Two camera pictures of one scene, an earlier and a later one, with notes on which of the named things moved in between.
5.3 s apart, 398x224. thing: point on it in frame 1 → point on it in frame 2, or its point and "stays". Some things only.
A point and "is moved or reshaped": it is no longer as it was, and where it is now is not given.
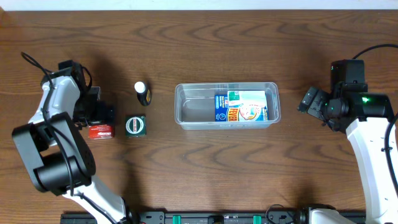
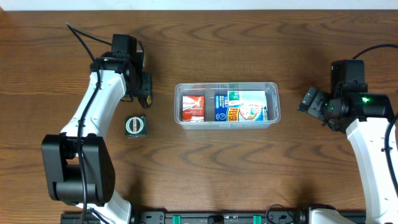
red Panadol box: x=101 y=132 is moved or reshaped
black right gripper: x=313 y=101 stays
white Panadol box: x=246 y=98 stays
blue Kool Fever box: x=240 y=112 stays
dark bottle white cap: x=143 y=93 stays
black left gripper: x=101 y=115 → x=146 y=90
